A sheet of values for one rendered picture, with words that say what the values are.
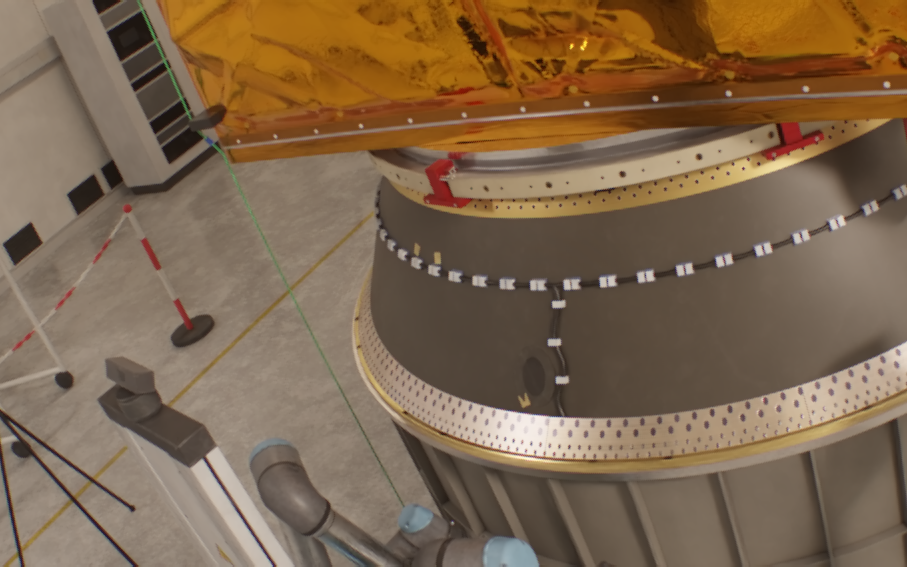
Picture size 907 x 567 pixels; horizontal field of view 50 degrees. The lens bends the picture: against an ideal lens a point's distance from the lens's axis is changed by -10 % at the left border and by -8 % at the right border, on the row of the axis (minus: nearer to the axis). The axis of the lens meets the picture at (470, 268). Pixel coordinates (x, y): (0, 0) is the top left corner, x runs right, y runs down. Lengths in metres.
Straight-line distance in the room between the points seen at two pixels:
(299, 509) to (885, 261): 1.31
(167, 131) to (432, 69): 7.54
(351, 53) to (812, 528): 1.43
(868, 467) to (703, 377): 0.43
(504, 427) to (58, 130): 8.05
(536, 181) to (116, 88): 7.48
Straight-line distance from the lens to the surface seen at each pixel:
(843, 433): 2.11
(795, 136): 2.04
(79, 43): 9.51
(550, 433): 2.25
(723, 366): 2.11
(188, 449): 1.64
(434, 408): 2.49
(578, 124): 2.12
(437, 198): 2.31
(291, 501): 2.24
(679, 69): 1.91
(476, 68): 2.14
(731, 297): 2.09
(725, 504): 2.25
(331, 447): 4.84
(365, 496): 4.44
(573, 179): 2.08
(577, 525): 2.42
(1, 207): 9.67
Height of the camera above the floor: 2.53
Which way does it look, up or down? 26 degrees down
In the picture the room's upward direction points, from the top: 23 degrees counter-clockwise
